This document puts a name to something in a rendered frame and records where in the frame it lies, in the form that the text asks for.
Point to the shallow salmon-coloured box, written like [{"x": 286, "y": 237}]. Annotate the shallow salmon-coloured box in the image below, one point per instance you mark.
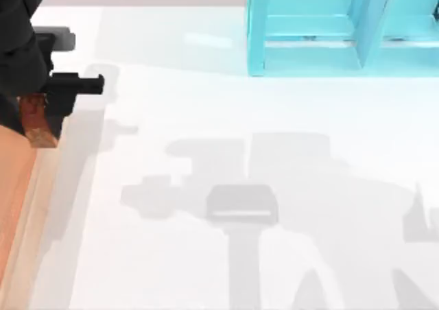
[{"x": 17, "y": 203}]

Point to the light blue rack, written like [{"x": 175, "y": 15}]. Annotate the light blue rack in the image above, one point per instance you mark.
[{"x": 308, "y": 25}]

